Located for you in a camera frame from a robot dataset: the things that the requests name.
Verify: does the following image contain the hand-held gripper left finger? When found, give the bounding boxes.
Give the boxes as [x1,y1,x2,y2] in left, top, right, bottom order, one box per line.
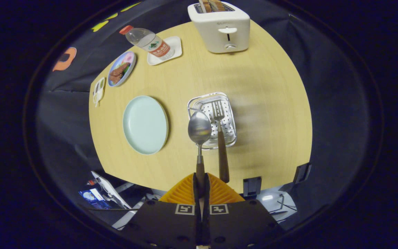
[121,173,203,249]

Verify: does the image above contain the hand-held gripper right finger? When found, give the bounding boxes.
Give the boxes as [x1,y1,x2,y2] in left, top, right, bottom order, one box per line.
[204,173,286,249]

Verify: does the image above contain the wooden-handled metal fork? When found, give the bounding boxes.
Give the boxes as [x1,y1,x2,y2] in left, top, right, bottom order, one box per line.
[212,101,230,184]

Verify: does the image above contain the wooden-handled metal spoon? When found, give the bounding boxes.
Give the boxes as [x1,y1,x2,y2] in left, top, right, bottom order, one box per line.
[188,110,212,196]

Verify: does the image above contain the black table clamp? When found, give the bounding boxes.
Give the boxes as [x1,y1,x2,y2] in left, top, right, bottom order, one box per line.
[243,177,262,198]
[293,163,312,185]

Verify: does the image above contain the white flat panel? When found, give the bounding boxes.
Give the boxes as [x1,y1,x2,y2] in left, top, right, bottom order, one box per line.
[91,171,132,210]

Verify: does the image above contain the perforated metal basket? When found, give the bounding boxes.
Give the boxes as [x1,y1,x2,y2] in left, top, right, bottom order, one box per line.
[187,92,237,150]

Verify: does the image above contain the light green plate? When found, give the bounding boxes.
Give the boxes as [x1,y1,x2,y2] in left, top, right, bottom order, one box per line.
[123,95,169,155]

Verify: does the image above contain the white divided sauce dish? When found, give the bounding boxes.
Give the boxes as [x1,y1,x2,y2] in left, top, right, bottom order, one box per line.
[93,77,106,107]

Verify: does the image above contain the brown meat pieces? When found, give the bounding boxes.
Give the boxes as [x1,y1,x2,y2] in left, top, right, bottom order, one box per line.
[109,62,130,84]

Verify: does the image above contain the blue floral plate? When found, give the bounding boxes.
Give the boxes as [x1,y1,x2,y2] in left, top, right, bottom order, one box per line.
[107,51,136,87]

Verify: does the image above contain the white square coaster tray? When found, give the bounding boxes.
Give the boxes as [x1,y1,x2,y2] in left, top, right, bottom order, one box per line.
[147,36,183,66]

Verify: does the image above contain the red-capped water bottle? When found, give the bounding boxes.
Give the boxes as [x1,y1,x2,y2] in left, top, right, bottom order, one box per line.
[119,25,175,61]

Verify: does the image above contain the white toaster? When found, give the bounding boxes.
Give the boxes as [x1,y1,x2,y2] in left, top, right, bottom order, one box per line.
[188,1,251,54]

